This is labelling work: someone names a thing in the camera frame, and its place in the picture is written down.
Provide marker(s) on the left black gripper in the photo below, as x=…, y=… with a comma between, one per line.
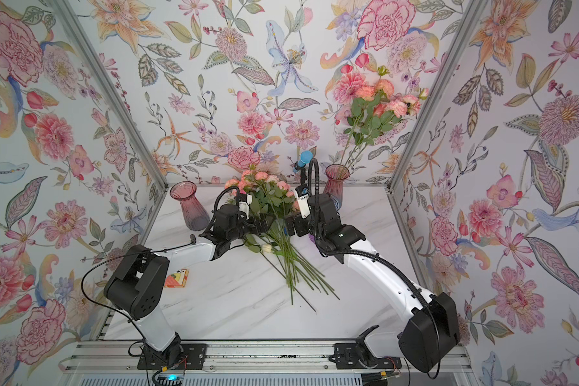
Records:
x=260, y=225

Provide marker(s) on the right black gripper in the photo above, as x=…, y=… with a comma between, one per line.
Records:
x=301, y=223

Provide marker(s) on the smoky pink glass vase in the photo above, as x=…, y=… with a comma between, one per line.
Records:
x=195, y=216

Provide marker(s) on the single red pink rose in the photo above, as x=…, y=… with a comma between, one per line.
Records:
x=365, y=127

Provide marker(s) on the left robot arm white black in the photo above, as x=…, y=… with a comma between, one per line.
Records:
x=137, y=284

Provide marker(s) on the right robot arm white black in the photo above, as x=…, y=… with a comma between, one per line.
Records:
x=429, y=329

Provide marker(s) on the red glass vase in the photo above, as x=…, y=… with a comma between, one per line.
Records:
x=336, y=175

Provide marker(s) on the pink flower bouquet green stems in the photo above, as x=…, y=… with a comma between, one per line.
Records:
x=273, y=200

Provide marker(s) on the orange red card box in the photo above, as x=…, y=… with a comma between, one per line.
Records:
x=177, y=280

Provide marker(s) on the blue microphone on black stand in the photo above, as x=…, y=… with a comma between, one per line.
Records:
x=303, y=161

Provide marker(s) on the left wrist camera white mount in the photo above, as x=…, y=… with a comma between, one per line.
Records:
x=243, y=201

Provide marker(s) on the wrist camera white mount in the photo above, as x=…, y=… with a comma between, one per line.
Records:
x=243, y=201
x=302, y=195

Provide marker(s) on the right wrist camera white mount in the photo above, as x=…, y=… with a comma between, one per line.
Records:
x=302, y=195

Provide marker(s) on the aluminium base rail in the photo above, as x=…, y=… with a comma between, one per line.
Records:
x=256, y=362

